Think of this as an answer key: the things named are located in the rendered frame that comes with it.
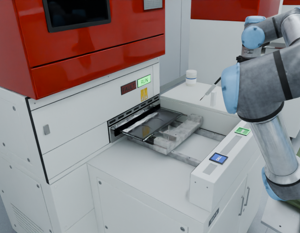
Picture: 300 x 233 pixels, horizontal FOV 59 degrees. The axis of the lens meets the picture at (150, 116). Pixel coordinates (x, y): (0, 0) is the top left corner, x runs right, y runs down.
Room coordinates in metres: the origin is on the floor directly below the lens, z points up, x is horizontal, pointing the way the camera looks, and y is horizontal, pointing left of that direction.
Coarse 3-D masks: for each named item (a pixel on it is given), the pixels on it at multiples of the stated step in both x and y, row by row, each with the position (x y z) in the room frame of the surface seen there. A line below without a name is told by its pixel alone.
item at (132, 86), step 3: (135, 81) 1.35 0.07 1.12; (129, 84) 1.31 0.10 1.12; (132, 84) 1.33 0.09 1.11; (135, 84) 1.35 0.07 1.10; (123, 87) 1.28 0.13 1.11; (126, 87) 1.30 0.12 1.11; (129, 87) 1.31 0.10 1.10; (132, 87) 1.33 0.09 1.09; (135, 87) 1.35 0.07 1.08; (123, 90) 1.28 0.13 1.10; (126, 90) 1.29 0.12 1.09; (129, 90) 1.31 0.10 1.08; (123, 93) 1.27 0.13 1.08
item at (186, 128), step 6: (186, 120) 1.34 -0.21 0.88; (180, 126) 1.27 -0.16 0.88; (186, 126) 1.27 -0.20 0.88; (192, 126) 1.27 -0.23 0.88; (198, 126) 1.29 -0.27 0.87; (180, 132) 1.21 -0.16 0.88; (186, 132) 1.20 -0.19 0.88; (192, 132) 1.24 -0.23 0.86; (180, 138) 1.14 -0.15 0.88; (174, 144) 1.10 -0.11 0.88; (156, 150) 1.08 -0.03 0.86; (162, 150) 1.06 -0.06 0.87; (168, 150) 1.05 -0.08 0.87
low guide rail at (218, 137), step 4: (172, 124) 1.38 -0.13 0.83; (176, 124) 1.37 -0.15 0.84; (180, 124) 1.35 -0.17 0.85; (196, 132) 1.28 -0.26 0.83; (200, 132) 1.27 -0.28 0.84; (204, 132) 1.26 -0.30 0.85; (208, 132) 1.25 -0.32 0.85; (208, 136) 1.24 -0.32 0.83; (212, 136) 1.22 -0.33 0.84; (216, 136) 1.21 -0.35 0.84; (220, 136) 1.20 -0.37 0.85; (224, 136) 1.20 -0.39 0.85; (216, 140) 1.21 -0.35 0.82; (220, 140) 1.20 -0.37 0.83
